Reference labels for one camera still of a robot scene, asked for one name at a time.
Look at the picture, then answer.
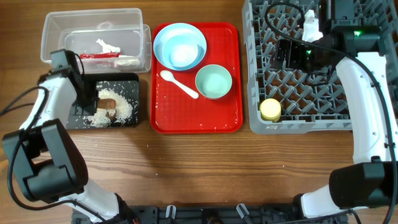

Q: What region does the orange carrot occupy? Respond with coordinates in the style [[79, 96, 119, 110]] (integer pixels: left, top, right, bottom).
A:
[[98, 98, 116, 110]]

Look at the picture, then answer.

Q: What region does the brown food scrap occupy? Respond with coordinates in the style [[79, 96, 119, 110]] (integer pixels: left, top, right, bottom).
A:
[[106, 110, 117, 121]]

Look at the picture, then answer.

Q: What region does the cooked white rice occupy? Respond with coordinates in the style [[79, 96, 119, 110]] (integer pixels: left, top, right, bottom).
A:
[[83, 81, 139, 128]]

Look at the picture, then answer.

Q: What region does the red snack wrapper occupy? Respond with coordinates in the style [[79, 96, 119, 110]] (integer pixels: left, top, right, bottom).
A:
[[80, 52, 121, 59]]

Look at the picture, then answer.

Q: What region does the yellow cup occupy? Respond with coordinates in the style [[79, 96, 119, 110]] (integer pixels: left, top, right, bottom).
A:
[[259, 98, 282, 122]]

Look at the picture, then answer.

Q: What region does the green bowl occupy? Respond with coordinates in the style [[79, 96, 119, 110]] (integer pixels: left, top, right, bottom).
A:
[[195, 64, 233, 100]]

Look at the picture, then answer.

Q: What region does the small light blue bowl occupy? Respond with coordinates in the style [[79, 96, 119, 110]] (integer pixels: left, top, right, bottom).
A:
[[162, 35, 198, 68]]

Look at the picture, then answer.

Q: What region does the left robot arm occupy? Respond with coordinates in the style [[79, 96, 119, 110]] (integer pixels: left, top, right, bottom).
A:
[[2, 49, 141, 223]]

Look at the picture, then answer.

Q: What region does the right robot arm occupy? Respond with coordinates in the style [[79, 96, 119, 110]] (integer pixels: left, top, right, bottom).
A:
[[271, 1, 397, 223]]

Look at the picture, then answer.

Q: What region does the black waste tray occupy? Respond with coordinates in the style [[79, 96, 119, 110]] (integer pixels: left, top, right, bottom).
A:
[[51, 73, 140, 129]]

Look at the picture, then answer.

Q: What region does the grey dishwasher rack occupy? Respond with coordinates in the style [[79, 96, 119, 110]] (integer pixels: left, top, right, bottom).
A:
[[242, 0, 398, 135]]

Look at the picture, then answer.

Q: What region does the clear plastic bin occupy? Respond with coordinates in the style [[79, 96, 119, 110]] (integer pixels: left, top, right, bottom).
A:
[[40, 8, 152, 73]]

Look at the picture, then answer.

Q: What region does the white plastic spoon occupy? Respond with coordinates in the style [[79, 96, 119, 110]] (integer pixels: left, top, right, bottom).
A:
[[160, 70, 199, 99]]

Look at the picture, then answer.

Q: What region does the red serving tray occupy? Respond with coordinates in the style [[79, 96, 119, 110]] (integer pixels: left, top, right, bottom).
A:
[[150, 22, 243, 134]]

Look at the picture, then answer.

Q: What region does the large light blue plate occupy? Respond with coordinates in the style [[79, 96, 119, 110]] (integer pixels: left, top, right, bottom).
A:
[[153, 23, 207, 71]]

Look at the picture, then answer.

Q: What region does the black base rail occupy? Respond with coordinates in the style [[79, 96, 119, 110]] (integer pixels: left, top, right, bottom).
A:
[[71, 203, 352, 224]]

